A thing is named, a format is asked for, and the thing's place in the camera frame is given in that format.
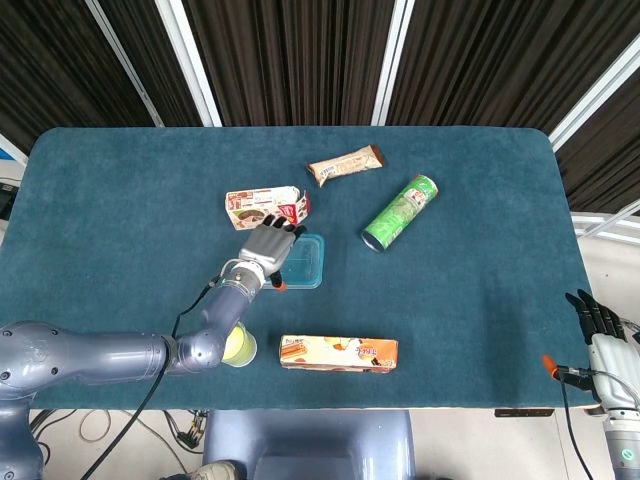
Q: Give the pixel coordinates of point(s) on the yellow tennis ball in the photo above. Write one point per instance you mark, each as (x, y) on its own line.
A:
(237, 347)

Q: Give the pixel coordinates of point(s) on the green chips can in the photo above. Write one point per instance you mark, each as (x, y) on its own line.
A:
(400, 212)

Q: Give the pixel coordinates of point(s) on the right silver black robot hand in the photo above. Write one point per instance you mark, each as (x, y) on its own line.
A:
(617, 370)

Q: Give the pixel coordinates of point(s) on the white frame post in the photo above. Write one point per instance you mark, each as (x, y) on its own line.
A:
(600, 85)
(190, 60)
(392, 60)

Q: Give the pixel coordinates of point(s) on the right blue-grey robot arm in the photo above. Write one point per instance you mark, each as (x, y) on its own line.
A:
(622, 450)

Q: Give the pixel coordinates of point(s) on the white sneaker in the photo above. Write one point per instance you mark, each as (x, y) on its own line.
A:
(212, 471)

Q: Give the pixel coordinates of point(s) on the red white snack carton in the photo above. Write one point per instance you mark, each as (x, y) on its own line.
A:
(250, 200)

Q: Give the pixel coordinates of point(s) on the clear tennis ball tube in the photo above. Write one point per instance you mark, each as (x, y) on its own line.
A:
(249, 355)

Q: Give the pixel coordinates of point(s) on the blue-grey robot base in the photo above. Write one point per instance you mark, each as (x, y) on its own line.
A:
(310, 445)

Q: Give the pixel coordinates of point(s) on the thin grey frame post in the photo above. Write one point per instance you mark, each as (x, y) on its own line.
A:
(125, 65)

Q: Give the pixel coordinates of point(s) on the blue white sign board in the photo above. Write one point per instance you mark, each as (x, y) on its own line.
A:
(10, 152)

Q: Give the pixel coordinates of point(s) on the orange egg roll box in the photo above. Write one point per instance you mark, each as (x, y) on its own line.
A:
(340, 352)

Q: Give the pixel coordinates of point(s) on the brown beige snack bar wrapper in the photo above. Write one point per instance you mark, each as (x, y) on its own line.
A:
(345, 164)

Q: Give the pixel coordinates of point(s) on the blue velvet table cloth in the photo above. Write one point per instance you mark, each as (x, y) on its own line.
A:
(450, 310)

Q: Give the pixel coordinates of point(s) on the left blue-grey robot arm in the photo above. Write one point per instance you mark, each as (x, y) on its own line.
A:
(100, 357)

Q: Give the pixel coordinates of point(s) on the black table control panel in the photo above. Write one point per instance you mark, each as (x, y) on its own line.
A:
(525, 413)

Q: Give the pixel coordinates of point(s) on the blue plastic lid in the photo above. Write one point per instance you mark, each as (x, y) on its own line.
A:
(310, 260)

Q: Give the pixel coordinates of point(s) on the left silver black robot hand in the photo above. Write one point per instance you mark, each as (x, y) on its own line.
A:
(267, 247)

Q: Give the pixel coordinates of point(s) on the dark pleated curtain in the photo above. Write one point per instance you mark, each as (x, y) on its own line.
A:
(300, 60)

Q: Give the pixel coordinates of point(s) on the white metal rail frame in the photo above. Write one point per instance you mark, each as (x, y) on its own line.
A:
(605, 230)

